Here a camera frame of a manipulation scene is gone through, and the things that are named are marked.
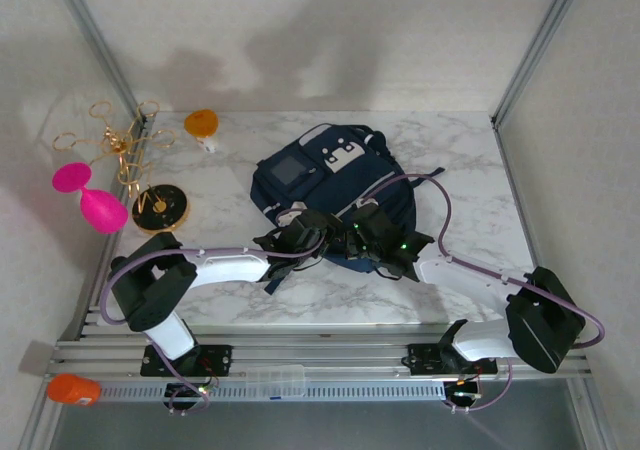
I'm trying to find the navy blue backpack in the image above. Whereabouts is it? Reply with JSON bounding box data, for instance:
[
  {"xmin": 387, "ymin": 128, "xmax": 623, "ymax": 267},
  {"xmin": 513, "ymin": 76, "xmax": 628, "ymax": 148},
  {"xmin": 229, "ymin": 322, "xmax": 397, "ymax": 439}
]
[{"xmin": 249, "ymin": 122, "xmax": 446, "ymax": 277}]

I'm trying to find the clear plastic compartment box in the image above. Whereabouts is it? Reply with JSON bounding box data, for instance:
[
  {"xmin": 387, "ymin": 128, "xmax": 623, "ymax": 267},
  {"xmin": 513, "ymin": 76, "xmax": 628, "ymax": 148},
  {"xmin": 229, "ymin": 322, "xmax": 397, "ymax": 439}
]
[{"xmin": 245, "ymin": 364, "xmax": 306, "ymax": 399}]

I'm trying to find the orange cap pill bottle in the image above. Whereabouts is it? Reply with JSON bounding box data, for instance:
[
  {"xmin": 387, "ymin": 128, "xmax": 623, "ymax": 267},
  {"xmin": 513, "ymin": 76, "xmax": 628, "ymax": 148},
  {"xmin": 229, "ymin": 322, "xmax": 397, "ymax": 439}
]
[{"xmin": 183, "ymin": 109, "xmax": 221, "ymax": 154}]

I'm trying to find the small controller board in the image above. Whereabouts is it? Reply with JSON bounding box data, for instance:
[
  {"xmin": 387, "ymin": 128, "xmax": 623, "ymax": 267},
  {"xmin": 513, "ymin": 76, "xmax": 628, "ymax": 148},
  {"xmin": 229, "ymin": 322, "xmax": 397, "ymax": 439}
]
[
  {"xmin": 443, "ymin": 378, "xmax": 485, "ymax": 404},
  {"xmin": 164, "ymin": 382, "xmax": 217, "ymax": 405}
]

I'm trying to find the pink plastic goblet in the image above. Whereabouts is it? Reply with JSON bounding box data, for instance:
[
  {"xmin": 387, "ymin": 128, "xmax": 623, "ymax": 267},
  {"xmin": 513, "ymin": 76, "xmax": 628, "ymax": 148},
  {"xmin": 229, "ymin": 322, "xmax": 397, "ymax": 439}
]
[{"xmin": 52, "ymin": 162, "xmax": 130, "ymax": 235}]

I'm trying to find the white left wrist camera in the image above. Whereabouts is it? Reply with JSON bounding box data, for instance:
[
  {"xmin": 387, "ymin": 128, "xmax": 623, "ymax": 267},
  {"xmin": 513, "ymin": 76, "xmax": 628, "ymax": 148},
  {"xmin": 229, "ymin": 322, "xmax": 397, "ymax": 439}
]
[{"xmin": 276, "ymin": 208, "xmax": 307, "ymax": 227}]

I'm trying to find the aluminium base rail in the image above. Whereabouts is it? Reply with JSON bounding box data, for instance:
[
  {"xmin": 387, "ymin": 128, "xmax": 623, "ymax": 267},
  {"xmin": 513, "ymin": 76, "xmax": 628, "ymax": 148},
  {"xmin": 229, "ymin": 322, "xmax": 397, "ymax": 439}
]
[{"xmin": 47, "ymin": 304, "xmax": 594, "ymax": 382}]

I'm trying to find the aluminium table side rail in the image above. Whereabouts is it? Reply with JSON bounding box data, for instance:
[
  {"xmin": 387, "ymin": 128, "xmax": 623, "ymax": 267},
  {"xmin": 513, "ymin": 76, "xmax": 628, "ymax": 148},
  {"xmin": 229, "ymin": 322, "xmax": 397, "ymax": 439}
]
[
  {"xmin": 59, "ymin": 112, "xmax": 157, "ymax": 339},
  {"xmin": 492, "ymin": 122, "xmax": 557, "ymax": 332}
]

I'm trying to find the gold wire stand black base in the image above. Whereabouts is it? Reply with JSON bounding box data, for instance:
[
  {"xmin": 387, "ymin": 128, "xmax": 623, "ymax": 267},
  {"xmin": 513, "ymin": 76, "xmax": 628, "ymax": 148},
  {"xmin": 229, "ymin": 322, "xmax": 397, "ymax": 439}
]
[{"xmin": 52, "ymin": 99, "xmax": 194, "ymax": 236}]

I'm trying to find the slotted grey cable tray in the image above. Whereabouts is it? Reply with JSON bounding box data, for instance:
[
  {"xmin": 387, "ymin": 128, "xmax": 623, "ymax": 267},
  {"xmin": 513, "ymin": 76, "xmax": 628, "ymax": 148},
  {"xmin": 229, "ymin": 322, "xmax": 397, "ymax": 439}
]
[{"xmin": 94, "ymin": 380, "xmax": 447, "ymax": 403}]

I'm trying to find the aluminium frame post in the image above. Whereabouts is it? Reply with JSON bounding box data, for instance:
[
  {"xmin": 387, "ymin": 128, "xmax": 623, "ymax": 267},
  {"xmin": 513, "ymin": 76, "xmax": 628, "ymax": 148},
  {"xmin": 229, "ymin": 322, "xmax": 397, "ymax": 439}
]
[
  {"xmin": 47, "ymin": 0, "xmax": 157, "ymax": 131},
  {"xmin": 490, "ymin": 0, "xmax": 594, "ymax": 129}
]

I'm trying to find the aluminium frame leg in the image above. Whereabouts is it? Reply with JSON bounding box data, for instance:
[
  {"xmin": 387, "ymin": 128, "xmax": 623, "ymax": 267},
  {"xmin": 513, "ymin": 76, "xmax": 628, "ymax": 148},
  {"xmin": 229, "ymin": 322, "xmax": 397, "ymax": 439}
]
[
  {"xmin": 569, "ymin": 377, "xmax": 619, "ymax": 450},
  {"xmin": 19, "ymin": 399, "xmax": 67, "ymax": 450}
]

